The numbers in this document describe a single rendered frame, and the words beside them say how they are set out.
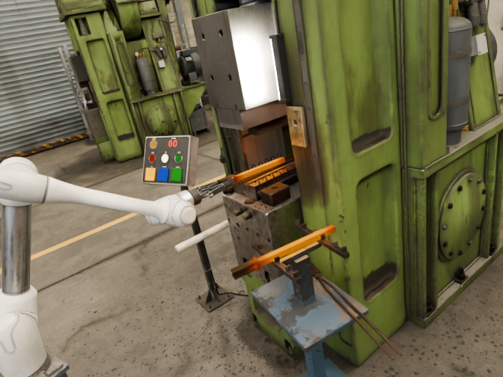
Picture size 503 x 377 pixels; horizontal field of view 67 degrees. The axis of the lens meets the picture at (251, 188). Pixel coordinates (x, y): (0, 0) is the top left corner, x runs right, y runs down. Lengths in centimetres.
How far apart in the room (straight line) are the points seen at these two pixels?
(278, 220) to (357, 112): 59
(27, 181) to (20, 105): 803
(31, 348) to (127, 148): 525
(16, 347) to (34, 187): 59
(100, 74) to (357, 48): 533
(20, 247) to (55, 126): 794
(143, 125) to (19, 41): 380
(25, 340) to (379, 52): 179
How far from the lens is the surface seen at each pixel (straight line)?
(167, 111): 671
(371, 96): 177
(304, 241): 145
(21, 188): 151
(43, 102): 958
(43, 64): 957
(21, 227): 173
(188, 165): 214
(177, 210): 146
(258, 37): 170
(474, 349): 238
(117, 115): 667
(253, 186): 182
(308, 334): 147
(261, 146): 213
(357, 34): 169
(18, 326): 170
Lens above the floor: 169
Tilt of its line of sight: 23 degrees down
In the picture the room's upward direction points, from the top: 11 degrees counter-clockwise
